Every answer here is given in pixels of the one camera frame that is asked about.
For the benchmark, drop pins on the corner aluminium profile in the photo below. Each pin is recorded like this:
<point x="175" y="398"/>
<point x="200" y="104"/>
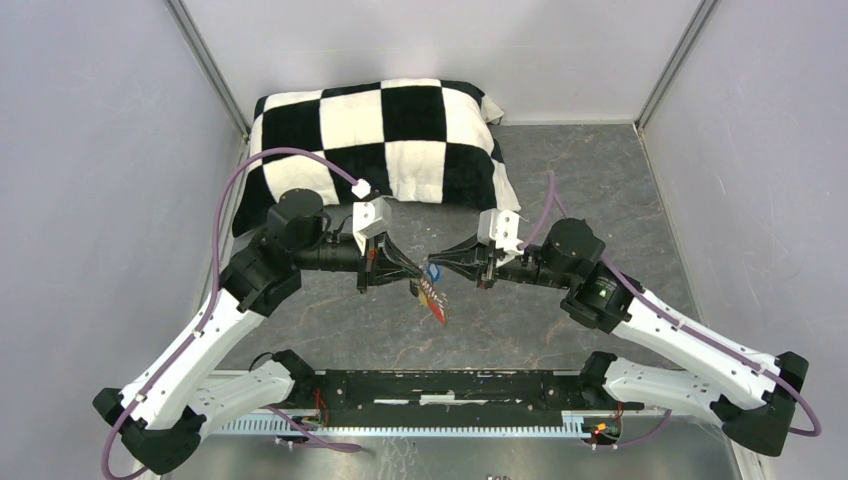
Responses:
<point x="205" y="59"/>
<point x="685" y="44"/>

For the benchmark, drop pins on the left corner aluminium profile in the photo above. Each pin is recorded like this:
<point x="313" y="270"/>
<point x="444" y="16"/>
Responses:
<point x="205" y="59"/>

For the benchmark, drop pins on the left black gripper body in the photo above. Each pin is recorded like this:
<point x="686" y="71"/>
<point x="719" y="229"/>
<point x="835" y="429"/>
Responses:
<point x="374" y="256"/>

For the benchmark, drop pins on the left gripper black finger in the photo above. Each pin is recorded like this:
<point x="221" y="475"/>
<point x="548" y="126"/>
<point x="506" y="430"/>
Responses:
<point x="384" y="274"/>
<point x="397" y="256"/>

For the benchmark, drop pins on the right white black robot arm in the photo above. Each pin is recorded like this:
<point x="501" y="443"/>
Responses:
<point x="750" y="395"/>

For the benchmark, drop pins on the white toothed cable duct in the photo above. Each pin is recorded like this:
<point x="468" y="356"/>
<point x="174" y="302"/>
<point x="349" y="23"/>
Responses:
<point x="265" y="423"/>

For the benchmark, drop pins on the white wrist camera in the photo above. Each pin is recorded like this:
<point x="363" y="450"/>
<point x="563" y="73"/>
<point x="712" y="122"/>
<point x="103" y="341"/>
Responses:
<point x="500" y="229"/>
<point x="371" y="214"/>

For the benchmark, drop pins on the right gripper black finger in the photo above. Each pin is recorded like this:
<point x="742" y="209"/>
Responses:
<point x="464" y="252"/>
<point x="470" y="271"/>

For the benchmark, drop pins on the black white checkered pillow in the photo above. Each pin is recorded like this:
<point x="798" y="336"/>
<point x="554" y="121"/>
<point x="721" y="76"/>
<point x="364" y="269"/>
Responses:
<point x="413" y="140"/>

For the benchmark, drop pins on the blue headed key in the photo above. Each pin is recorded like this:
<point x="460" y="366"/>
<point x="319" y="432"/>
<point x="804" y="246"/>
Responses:
<point x="434" y="272"/>

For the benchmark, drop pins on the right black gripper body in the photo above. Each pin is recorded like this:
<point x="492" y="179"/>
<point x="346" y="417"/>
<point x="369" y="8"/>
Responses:
<point x="511" y="269"/>

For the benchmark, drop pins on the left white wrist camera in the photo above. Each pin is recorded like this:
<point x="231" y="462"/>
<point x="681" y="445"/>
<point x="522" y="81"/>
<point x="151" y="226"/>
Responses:
<point x="371" y="214"/>

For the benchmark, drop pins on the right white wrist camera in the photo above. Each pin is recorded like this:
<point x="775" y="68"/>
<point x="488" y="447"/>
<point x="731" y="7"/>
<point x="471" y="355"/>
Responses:
<point x="500" y="229"/>

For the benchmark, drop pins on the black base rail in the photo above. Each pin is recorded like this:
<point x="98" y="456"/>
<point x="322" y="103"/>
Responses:
<point x="449" y="398"/>

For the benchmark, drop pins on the right corner aluminium profile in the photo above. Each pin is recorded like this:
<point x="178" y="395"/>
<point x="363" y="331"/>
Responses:
<point x="685" y="44"/>

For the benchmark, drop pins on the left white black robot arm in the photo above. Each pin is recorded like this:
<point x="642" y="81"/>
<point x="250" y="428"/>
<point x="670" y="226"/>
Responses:
<point x="166" y="412"/>

